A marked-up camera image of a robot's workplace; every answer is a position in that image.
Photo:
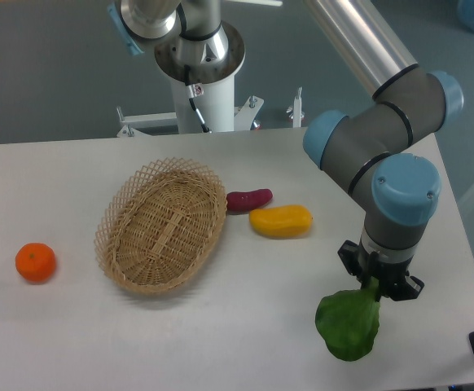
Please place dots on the woven wicker basket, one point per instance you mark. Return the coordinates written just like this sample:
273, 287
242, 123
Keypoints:
161, 226

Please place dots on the purple sweet potato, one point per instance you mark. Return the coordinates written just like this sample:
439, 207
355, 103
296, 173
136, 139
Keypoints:
246, 201

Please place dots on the yellow mango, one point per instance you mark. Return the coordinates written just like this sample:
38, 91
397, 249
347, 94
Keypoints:
288, 221

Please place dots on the green leafy vegetable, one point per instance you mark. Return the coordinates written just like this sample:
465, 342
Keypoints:
349, 321

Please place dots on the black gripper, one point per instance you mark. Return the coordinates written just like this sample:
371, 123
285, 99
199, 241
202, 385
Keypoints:
367, 262

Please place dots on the orange tangerine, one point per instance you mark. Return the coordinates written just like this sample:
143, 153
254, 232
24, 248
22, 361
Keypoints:
36, 262

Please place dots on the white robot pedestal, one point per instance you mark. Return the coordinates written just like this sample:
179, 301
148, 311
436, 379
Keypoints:
201, 74

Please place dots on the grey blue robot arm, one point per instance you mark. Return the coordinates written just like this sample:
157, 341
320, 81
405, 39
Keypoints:
365, 155

